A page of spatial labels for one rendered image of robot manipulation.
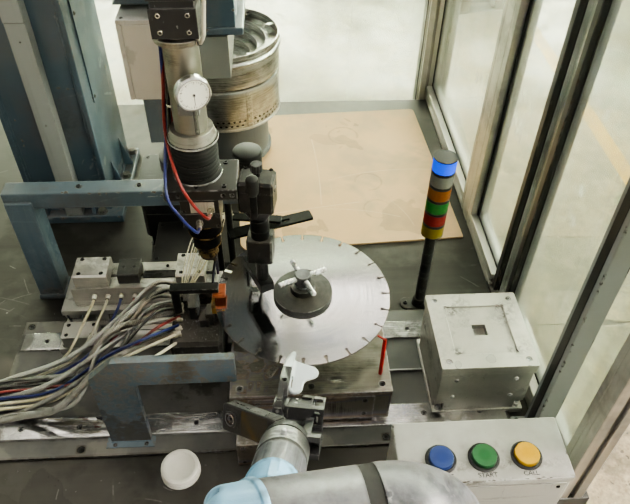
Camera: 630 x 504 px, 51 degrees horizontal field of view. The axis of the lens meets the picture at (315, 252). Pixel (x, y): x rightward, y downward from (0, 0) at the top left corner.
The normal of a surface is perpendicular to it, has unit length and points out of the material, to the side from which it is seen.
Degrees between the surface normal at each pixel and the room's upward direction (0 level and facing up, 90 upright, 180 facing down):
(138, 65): 90
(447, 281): 0
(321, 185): 0
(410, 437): 0
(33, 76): 90
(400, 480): 22
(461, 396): 90
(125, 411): 90
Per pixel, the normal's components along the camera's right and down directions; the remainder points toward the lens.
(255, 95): 0.62, 0.55
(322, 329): 0.01, -0.72
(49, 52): 0.05, 0.69
